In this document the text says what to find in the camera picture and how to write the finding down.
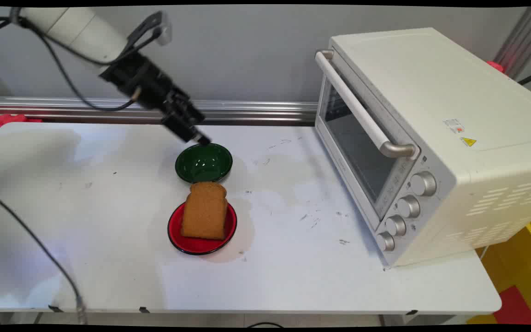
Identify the cream toaster oven body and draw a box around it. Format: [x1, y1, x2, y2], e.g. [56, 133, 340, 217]
[314, 28, 531, 267]

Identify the aluminium profile post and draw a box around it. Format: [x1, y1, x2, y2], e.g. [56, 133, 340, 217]
[494, 7, 531, 79]

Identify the red foam floor mat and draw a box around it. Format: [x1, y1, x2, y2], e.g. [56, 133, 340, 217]
[494, 286, 531, 326]

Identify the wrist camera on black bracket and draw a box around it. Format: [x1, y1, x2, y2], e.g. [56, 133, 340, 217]
[127, 12, 172, 51]

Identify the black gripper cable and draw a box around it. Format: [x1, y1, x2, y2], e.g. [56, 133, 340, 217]
[17, 18, 137, 112]

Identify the black cable with metal connector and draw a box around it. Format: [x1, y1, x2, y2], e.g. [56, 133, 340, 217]
[0, 189, 87, 324]

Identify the oven glass door with handle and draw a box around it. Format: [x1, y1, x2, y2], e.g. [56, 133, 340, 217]
[314, 48, 420, 231]

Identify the silver oven knob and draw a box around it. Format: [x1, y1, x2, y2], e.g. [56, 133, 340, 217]
[384, 215, 407, 237]
[397, 195, 421, 219]
[376, 232, 395, 252]
[411, 172, 437, 197]

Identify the red plate with black rim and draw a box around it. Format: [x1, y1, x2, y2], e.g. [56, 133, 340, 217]
[168, 202, 237, 255]

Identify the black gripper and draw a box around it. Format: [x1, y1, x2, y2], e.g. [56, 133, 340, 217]
[100, 52, 211, 144]

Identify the yellow foam floor mat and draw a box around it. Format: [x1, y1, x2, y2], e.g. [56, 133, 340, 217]
[466, 212, 531, 324]

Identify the dark green bowl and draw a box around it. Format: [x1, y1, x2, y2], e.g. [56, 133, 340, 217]
[175, 143, 233, 184]

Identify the brown bread slice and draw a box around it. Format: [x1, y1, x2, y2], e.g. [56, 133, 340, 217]
[181, 181, 228, 240]

